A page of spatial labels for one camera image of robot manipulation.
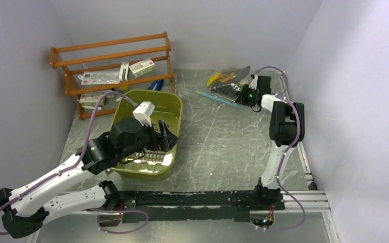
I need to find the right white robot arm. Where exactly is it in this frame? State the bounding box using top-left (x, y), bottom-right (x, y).
top-left (236, 74), bottom-right (305, 210)

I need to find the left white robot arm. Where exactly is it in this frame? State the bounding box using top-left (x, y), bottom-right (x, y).
top-left (0, 117), bottom-right (178, 238)

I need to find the olive green plastic bin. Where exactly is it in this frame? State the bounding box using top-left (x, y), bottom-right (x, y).
top-left (110, 90), bottom-right (183, 181)

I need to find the aluminium frame rail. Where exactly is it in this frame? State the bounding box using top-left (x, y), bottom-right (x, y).
top-left (277, 71), bottom-right (331, 214)

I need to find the white green box on shelf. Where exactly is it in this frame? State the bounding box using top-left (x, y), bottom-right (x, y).
top-left (129, 58), bottom-right (155, 77)

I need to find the white box lower shelf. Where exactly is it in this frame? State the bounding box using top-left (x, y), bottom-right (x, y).
top-left (79, 93), bottom-right (102, 106)

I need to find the clear blister pack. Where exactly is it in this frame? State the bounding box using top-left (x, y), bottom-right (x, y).
top-left (78, 71), bottom-right (120, 85)

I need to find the orange wooden shelf rack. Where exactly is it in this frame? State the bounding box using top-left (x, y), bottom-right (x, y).
top-left (50, 32), bottom-right (176, 119)

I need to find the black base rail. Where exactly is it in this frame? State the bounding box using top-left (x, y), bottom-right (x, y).
top-left (101, 190), bottom-right (285, 223)

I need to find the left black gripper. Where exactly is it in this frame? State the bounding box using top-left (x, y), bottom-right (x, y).
top-left (119, 117), bottom-right (180, 159)

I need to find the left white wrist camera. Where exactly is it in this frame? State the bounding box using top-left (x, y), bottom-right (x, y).
top-left (132, 101), bottom-right (155, 127)

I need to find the small white upright box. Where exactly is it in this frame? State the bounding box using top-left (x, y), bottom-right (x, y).
top-left (119, 62), bottom-right (130, 82)

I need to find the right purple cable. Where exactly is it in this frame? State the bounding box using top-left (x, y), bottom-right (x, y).
top-left (254, 66), bottom-right (306, 232)

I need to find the clear zip top bag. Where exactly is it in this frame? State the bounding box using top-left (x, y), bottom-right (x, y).
top-left (195, 65), bottom-right (252, 109)

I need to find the blue stapler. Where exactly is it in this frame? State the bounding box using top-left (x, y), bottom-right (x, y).
top-left (148, 79), bottom-right (164, 91)

